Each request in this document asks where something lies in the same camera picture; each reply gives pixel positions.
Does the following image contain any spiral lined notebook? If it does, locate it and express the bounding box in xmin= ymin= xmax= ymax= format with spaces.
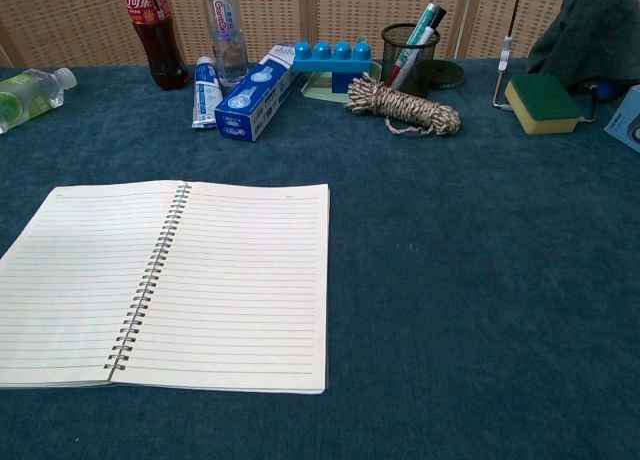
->
xmin=0 ymin=179 xmax=331 ymax=396

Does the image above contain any light green small dustpan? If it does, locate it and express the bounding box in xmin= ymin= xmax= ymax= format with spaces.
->
xmin=302 ymin=59 xmax=384 ymax=105

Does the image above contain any blue toothpaste carton box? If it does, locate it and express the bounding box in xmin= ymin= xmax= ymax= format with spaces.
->
xmin=213 ymin=43 xmax=301 ymax=144

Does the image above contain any blue table cloth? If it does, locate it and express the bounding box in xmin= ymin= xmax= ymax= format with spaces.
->
xmin=0 ymin=57 xmax=640 ymax=460

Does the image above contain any blue toy building brick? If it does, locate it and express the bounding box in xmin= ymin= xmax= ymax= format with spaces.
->
xmin=292 ymin=39 xmax=374 ymax=95

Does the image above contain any blue white toothpaste tube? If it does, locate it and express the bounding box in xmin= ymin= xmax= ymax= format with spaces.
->
xmin=191 ymin=55 xmax=225 ymax=130

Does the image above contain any black mesh pen holder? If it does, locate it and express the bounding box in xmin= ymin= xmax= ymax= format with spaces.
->
xmin=381 ymin=22 xmax=442 ymax=99

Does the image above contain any black round disc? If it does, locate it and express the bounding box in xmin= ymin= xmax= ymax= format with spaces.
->
xmin=415 ymin=58 xmax=466 ymax=90

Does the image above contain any clear water bottle pink label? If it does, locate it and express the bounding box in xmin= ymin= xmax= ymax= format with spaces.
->
xmin=201 ymin=0 xmax=250 ymax=89

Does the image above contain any woven rattan folding screen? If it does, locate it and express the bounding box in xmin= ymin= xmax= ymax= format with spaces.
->
xmin=0 ymin=0 xmax=640 ymax=69

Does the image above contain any green white marker pen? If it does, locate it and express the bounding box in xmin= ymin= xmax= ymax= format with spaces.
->
xmin=403 ymin=1 xmax=441 ymax=49

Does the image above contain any cola bottle with red label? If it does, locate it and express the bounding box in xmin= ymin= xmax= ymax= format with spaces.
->
xmin=121 ymin=0 xmax=191 ymax=91

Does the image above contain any yellow green scouring sponge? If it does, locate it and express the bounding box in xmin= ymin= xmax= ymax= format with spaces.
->
xmin=503 ymin=73 xmax=584 ymax=136

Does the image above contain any blue round ball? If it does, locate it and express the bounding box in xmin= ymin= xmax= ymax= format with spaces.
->
xmin=592 ymin=79 xmax=627 ymax=104

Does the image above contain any clear bottle with green label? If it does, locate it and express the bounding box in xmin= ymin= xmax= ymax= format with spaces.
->
xmin=0 ymin=67 xmax=79 ymax=135

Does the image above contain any small light blue carton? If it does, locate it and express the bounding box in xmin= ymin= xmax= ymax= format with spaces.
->
xmin=603 ymin=83 xmax=640 ymax=155

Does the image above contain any dark grey-green towel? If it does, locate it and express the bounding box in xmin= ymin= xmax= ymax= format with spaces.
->
xmin=527 ymin=0 xmax=640 ymax=91

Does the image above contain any beige braided rope bundle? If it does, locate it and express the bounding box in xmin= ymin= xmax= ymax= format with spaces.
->
xmin=345 ymin=72 xmax=462 ymax=137

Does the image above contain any metal wire rack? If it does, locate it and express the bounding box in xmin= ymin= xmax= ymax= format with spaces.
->
xmin=491 ymin=0 xmax=599 ymax=124

